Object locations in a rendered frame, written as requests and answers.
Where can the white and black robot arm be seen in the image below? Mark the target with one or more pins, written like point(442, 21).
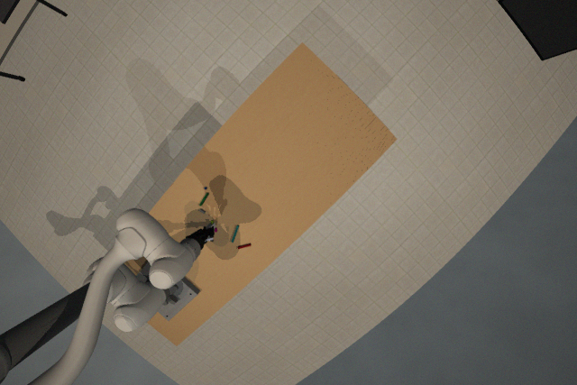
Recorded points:
point(135, 302)

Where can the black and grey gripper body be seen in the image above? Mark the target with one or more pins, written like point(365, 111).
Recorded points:
point(199, 240)

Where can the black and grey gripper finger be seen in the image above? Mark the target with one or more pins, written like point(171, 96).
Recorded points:
point(198, 231)
point(209, 235)

